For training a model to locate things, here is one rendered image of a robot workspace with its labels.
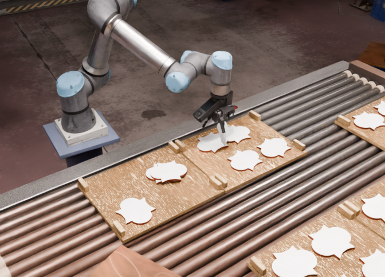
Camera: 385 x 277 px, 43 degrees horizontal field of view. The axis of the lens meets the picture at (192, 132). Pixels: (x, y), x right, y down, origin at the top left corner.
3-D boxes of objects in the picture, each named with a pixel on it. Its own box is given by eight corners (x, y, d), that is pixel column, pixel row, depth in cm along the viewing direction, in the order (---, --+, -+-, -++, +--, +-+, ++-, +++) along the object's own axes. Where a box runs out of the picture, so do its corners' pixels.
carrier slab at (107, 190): (77, 186, 179) (76, 183, 178) (170, 147, 199) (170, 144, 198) (123, 244, 155) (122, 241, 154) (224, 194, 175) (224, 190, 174)
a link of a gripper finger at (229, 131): (238, 141, 190) (231, 118, 190) (226, 145, 187) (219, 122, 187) (234, 141, 193) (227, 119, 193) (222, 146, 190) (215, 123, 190)
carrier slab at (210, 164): (172, 147, 199) (172, 144, 198) (250, 116, 218) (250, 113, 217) (225, 194, 175) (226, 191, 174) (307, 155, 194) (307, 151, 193)
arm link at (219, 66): (215, 47, 182) (236, 53, 179) (213, 74, 188) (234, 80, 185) (206, 55, 176) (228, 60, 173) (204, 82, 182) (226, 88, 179)
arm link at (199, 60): (174, 58, 178) (201, 65, 174) (188, 45, 186) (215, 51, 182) (175, 77, 183) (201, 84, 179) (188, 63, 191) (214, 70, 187)
